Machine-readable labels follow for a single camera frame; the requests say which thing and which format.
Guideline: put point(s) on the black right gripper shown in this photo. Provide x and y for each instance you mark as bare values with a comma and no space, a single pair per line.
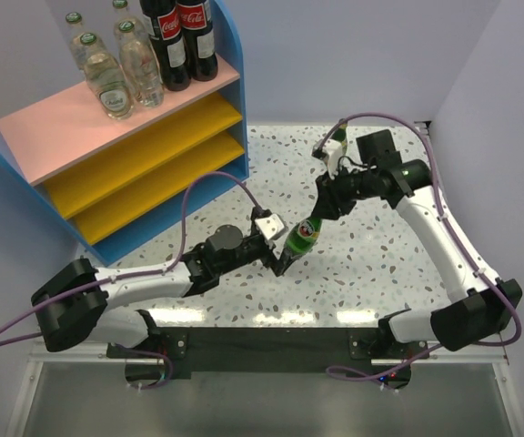
331,203

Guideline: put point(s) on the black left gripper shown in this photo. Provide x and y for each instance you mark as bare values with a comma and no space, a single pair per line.
269,259

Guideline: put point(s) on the green glass bottle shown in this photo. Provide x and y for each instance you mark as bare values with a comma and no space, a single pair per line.
302,238
340,136

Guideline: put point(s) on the cola bottle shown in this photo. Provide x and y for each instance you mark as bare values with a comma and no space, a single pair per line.
165,34
198,31

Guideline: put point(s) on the clear soda bottle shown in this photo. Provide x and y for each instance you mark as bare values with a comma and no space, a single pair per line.
77,29
106,78
139,64

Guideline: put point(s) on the clear soda bottle shelved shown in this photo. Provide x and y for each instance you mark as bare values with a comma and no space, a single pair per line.
123,14

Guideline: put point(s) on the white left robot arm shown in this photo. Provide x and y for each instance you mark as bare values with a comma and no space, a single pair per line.
82,302

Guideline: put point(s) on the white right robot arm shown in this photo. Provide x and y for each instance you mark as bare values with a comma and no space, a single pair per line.
480,300

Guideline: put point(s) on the blue shelf with coloured boards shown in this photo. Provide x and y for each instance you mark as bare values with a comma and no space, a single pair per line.
114,185

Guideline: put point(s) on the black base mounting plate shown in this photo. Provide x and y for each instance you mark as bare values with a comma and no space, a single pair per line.
179,353

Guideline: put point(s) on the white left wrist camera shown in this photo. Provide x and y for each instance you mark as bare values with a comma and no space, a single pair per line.
264,225

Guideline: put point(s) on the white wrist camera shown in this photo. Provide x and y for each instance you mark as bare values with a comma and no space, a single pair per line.
329,153
264,225

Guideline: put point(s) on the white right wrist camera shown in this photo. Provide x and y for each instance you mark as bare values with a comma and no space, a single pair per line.
329,153

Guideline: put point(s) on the aluminium rail frame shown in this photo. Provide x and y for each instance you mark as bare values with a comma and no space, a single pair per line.
232,388

